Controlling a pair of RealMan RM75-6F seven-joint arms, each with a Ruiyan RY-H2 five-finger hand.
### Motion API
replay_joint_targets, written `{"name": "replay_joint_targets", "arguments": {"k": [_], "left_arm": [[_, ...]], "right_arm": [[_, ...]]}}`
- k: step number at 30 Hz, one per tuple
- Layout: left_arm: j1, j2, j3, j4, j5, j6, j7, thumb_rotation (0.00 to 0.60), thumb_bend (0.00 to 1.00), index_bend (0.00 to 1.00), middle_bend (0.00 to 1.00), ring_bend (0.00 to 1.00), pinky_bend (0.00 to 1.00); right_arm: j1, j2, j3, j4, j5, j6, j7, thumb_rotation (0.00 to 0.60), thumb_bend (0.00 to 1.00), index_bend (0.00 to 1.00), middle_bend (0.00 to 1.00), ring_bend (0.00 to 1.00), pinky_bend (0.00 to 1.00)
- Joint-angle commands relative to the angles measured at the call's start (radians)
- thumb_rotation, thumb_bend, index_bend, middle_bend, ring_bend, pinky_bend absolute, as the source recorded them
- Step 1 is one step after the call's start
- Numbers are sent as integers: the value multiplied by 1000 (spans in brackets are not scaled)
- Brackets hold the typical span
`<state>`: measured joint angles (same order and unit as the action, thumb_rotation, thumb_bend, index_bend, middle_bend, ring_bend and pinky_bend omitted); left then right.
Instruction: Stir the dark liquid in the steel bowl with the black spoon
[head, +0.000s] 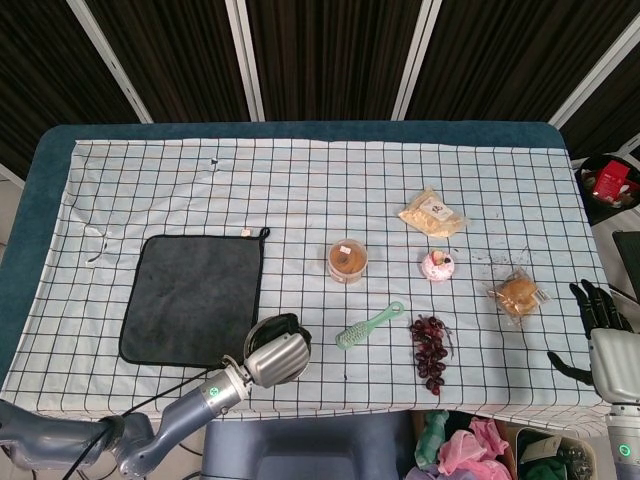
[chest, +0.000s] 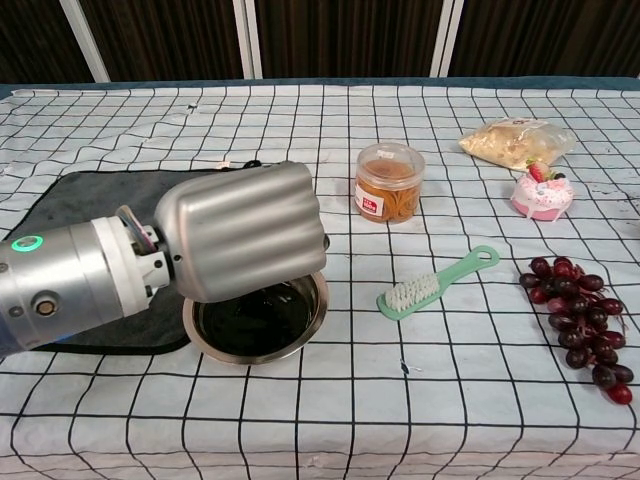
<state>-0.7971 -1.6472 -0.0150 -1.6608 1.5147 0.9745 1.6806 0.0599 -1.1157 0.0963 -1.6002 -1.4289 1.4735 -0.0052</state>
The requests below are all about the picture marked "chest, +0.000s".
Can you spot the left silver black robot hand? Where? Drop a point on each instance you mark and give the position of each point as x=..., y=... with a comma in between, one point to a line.
x=240, y=230

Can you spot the stainless steel bowl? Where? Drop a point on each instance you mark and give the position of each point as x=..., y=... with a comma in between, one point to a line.
x=260, y=325

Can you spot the dark grey cloth mat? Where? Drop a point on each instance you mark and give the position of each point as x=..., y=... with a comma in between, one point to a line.
x=90, y=192

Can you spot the clear jar of rubber bands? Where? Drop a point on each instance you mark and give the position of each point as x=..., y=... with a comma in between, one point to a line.
x=390, y=195

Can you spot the white black checkered tablecloth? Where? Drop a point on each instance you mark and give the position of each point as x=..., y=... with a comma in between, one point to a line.
x=350, y=400

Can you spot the green scrub brush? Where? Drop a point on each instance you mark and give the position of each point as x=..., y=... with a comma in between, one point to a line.
x=440, y=287

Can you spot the clear bag of beige snacks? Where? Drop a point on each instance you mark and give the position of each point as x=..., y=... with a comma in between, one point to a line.
x=510, y=142

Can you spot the pink toy cake with strawberry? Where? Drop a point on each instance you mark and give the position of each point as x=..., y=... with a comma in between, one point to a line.
x=540, y=197

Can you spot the bunch of red grapes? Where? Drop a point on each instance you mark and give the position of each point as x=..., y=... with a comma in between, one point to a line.
x=580, y=315

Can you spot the white frame post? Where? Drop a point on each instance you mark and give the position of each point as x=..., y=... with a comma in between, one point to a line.
x=446, y=40
x=248, y=40
x=85, y=40

